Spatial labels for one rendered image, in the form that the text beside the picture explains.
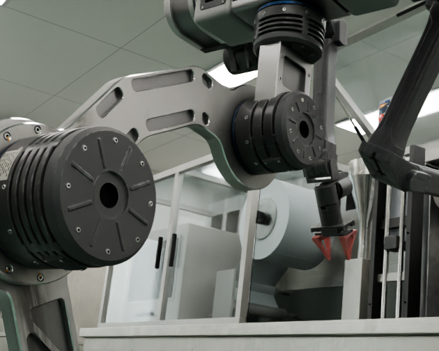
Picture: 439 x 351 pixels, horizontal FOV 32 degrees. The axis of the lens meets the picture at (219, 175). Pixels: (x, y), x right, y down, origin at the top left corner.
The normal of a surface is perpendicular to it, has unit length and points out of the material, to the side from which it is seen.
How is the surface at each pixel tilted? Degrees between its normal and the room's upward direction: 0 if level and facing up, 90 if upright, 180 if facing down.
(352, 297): 90
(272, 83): 90
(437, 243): 90
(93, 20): 180
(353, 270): 90
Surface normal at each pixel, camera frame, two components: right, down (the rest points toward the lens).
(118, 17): -0.11, 0.95
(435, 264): 0.55, -0.18
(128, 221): 0.78, -0.09
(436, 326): -0.83, -0.24
